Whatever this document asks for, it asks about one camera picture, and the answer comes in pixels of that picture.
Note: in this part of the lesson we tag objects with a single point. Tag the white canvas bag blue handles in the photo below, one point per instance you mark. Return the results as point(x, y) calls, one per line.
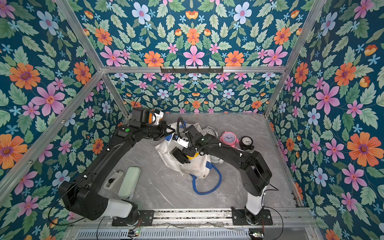
point(198, 166)

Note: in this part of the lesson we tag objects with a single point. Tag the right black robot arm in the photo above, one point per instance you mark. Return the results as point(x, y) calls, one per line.
point(254, 171)

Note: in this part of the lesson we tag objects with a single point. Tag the white vented cable duct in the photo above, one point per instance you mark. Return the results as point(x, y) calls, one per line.
point(163, 234)

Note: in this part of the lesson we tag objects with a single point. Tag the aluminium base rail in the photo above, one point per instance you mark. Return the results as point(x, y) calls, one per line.
point(226, 218)

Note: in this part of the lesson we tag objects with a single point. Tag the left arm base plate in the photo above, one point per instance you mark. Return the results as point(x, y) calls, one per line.
point(136, 218)

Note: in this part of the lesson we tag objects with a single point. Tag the yellow alarm clock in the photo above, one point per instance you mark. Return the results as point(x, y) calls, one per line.
point(196, 155)

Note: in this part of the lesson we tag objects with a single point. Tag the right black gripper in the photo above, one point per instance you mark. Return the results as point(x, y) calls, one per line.
point(181, 154)

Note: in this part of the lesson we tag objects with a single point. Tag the black hook rail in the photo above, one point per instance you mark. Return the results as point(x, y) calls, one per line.
point(191, 70)

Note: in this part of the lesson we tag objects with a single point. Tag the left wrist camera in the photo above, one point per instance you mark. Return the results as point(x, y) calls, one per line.
point(157, 116)

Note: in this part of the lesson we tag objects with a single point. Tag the aluminium cage frame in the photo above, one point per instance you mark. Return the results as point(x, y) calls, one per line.
point(44, 65)

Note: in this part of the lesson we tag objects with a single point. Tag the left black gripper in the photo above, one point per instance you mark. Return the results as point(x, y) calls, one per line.
point(162, 127)

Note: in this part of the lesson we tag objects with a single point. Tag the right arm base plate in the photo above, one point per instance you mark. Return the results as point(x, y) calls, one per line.
point(243, 217)

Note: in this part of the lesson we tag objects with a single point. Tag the pink alarm clock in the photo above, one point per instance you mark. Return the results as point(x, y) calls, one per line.
point(230, 139)

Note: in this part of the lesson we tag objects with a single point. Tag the white black twin-bell alarm clock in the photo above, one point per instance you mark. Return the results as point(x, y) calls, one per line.
point(216, 160)

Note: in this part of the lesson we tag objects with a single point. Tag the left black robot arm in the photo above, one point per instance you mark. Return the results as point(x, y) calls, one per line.
point(81, 196)

